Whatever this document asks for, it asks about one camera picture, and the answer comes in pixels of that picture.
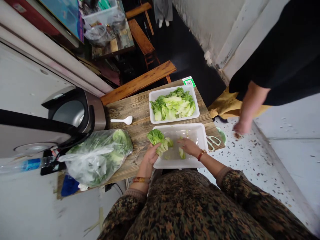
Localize person's left hand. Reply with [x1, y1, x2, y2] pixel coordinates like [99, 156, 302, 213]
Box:
[141, 143, 162, 166]

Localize person's right hand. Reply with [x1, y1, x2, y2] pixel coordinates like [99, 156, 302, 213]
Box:
[177, 137, 203, 158]

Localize person's right fingers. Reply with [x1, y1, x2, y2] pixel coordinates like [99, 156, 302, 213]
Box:
[177, 137, 192, 153]

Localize person's left fingers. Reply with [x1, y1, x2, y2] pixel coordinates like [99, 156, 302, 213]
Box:
[149, 143, 162, 157]

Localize green lettuce head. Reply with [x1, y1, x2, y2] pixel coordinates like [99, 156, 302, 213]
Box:
[147, 129, 174, 157]

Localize large white plastic tray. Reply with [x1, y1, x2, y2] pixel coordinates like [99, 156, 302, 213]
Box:
[152, 123, 209, 170]

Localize green bowl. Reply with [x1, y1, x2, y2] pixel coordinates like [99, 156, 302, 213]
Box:
[216, 127, 227, 146]

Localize pile of torn lettuce leaves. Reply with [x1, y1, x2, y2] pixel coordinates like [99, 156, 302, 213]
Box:
[150, 87, 196, 122]

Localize white plastic rice spoon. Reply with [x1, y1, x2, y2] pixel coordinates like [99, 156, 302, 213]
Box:
[110, 115, 133, 125]

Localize small white plastic tray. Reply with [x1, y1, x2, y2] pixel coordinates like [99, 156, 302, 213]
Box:
[149, 85, 200, 125]

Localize clear plastic bag of lettuce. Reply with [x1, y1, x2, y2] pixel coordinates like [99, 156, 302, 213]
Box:
[58, 128, 134, 188]

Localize green and white sticker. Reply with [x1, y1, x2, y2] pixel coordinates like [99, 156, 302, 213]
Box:
[183, 76, 196, 88]

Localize person's body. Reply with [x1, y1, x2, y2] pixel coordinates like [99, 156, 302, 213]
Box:
[96, 168, 320, 240]

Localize long wooden bench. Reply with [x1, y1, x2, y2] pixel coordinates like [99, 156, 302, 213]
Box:
[100, 60, 177, 106]

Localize silver rice cooker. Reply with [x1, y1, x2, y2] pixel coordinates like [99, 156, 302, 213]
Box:
[0, 86, 107, 160]

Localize blue cloth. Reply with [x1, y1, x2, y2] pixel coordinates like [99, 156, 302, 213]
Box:
[61, 174, 81, 197]

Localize black phone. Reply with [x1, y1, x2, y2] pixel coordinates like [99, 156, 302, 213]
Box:
[40, 149, 67, 176]

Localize short wooden bench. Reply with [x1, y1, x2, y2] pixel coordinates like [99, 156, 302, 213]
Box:
[127, 18, 161, 69]

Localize cluttered wooden table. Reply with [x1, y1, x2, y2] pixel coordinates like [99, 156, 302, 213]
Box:
[81, 0, 137, 60]

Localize clear plastic water bottle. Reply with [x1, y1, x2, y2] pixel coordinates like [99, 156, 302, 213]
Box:
[0, 156, 55, 175]

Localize scissors with pale green handles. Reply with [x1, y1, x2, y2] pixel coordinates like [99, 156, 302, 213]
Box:
[206, 135, 222, 152]

